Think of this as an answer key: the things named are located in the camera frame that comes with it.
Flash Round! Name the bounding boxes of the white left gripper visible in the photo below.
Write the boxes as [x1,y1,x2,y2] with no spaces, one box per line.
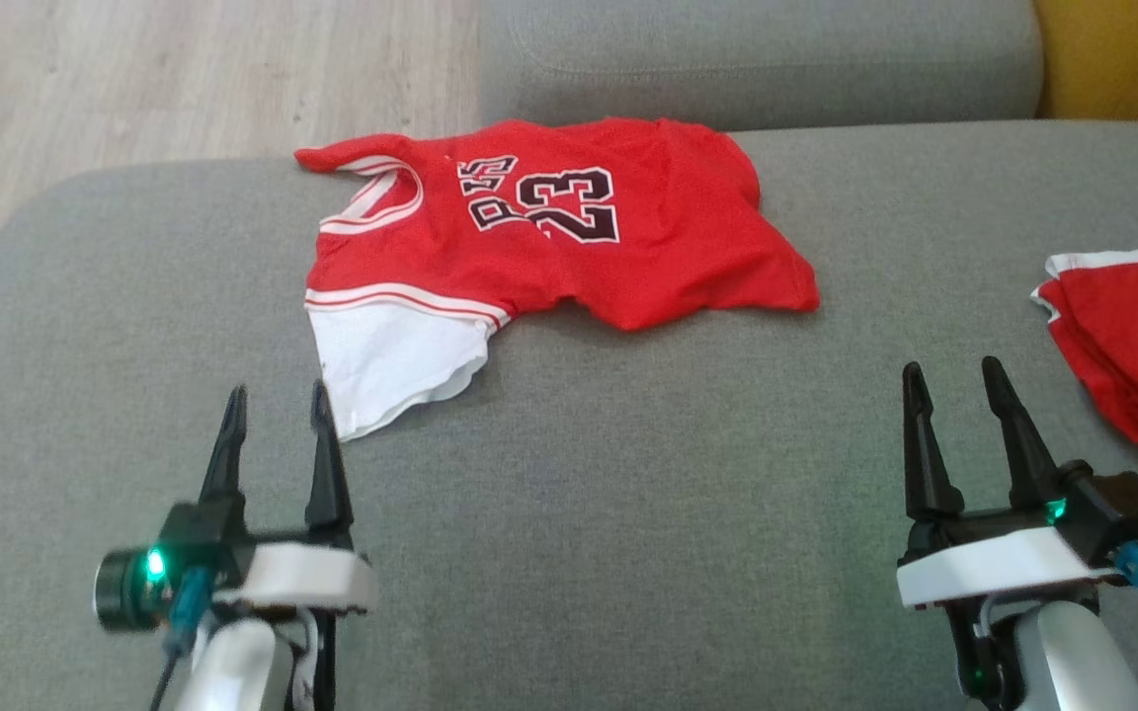
[199,380,379,618]

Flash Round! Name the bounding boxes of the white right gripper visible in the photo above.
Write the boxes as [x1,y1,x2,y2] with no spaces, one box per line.
[897,356,1121,609]

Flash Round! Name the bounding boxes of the red shorts white stripe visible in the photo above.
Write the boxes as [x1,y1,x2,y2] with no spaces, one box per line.
[1030,234,1138,448]

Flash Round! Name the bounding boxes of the red white basketball jersey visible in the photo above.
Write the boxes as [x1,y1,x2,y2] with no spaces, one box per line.
[294,117,820,442]

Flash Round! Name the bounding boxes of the large grey sofa seat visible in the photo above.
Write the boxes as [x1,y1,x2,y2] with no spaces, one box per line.
[0,120,1138,711]

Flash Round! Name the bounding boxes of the mustard yellow panel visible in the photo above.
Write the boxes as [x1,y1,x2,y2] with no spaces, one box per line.
[1033,0,1138,129]

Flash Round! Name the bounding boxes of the grey sofa cushion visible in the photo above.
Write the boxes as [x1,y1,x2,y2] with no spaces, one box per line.
[478,0,1044,132]

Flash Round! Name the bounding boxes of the black left cable teal plug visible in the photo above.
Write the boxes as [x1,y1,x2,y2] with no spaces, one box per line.
[149,568,216,711]

